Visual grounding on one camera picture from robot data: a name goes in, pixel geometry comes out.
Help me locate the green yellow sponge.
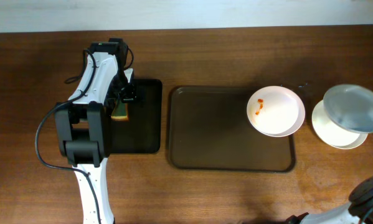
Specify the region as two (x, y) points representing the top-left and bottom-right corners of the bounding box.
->
(111, 100), (129, 121)

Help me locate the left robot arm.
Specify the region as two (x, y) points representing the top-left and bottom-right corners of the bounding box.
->
(55, 38), (137, 223)

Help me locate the pink white plate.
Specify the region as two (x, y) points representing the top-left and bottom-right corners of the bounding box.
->
(247, 86), (306, 138)

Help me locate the brown serving tray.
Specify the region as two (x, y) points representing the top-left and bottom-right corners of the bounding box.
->
(168, 86), (296, 173)

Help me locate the black plastic tray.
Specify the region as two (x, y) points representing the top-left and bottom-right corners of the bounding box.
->
(110, 79), (163, 154)

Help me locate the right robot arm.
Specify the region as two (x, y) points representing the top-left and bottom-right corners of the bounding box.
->
(285, 176), (373, 224)

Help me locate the cream white plate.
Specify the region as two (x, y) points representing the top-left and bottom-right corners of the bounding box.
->
(311, 100), (368, 149)

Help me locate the pale blue plate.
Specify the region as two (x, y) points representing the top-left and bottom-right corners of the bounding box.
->
(323, 84), (373, 134)

